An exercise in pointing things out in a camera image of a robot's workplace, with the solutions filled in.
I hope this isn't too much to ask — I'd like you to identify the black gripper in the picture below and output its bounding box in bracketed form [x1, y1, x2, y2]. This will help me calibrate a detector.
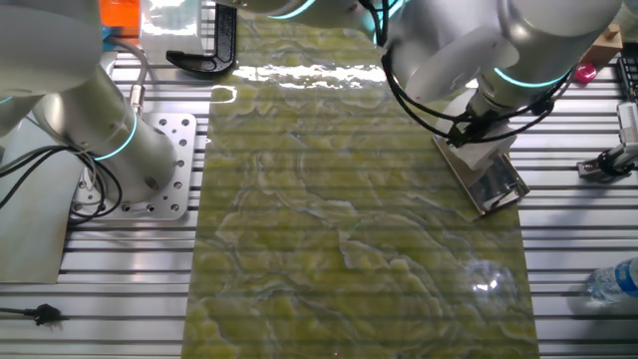
[446, 109, 507, 150]

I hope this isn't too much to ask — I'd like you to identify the white toilet paper roll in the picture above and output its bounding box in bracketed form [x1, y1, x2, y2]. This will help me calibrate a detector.
[438, 89, 518, 171]

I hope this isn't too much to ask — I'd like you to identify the pink round toy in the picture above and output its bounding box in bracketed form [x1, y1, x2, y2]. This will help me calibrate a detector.
[572, 62, 598, 85]

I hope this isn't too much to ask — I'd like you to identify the wooden block toy with peg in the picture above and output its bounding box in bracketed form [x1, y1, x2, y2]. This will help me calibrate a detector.
[580, 22, 624, 67]

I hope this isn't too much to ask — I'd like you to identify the green marble pattern mat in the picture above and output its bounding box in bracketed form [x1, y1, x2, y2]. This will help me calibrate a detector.
[179, 0, 540, 359]

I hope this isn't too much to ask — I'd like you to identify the black keyboard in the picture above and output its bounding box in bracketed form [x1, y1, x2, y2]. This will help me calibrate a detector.
[615, 55, 638, 104]

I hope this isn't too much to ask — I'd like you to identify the clear water bottle blue cap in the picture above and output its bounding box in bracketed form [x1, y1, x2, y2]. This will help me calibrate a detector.
[586, 257, 638, 305]

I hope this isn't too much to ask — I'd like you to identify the black C-clamp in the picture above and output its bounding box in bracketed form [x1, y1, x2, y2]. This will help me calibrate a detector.
[165, 0, 238, 76]

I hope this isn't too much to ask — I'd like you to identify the translucent plastic box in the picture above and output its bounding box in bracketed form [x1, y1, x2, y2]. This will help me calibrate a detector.
[139, 0, 203, 64]

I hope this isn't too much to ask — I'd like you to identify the black power plug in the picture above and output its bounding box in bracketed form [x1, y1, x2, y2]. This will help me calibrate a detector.
[0, 302, 70, 328]

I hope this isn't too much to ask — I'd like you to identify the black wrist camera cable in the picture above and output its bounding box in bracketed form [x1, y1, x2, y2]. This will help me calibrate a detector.
[358, 0, 574, 149]

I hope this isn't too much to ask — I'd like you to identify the silver grille camera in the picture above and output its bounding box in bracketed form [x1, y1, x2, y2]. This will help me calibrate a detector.
[616, 102, 638, 146]

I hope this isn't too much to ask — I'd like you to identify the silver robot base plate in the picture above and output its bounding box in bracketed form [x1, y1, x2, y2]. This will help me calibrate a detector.
[69, 112, 198, 221]

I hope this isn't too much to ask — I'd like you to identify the grey cable with metal connector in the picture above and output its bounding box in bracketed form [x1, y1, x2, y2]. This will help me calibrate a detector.
[107, 37, 151, 117]

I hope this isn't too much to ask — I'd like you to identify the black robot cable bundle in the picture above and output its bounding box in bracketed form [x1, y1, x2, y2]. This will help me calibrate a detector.
[0, 144, 125, 223]

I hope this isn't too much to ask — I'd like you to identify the orange toy shovel green handle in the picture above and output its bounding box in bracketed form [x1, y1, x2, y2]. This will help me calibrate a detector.
[98, 0, 142, 36]

